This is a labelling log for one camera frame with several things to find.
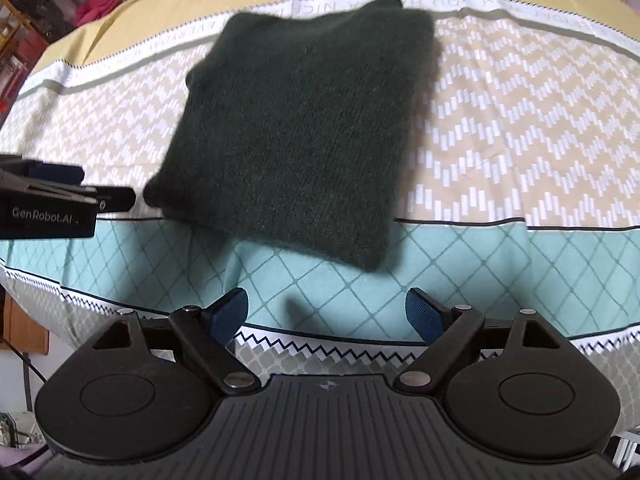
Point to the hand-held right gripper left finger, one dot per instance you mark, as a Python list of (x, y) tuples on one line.
[(230, 315)]

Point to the brown wooden cabinet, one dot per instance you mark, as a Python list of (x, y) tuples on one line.
[(25, 325)]

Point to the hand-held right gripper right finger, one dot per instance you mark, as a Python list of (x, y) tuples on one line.
[(422, 317)]

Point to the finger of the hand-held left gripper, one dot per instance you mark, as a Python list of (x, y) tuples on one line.
[(115, 198), (57, 174)]

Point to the wooden shelf rack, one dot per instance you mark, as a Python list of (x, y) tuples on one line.
[(15, 25)]

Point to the pink clothes pile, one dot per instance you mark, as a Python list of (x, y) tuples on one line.
[(95, 7)]

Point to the dark green knit sweater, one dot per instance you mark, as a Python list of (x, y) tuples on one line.
[(300, 135)]

